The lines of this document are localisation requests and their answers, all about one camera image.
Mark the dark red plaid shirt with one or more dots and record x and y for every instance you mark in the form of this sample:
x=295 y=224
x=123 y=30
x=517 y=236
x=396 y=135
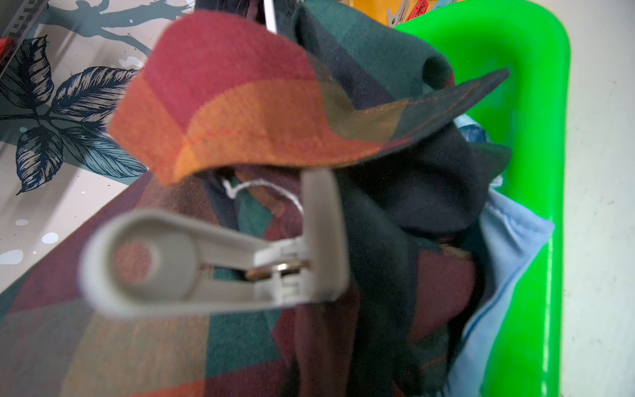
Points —
x=411 y=210

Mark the green perforated plastic tray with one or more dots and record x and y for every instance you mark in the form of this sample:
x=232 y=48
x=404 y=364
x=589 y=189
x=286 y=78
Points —
x=528 y=114

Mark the yellow plastic tray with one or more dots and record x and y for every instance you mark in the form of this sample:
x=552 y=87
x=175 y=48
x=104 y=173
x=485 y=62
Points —
x=377 y=9

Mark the white hanger of red shirt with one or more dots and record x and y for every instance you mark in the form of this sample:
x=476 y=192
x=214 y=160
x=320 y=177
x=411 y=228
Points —
x=270 y=18

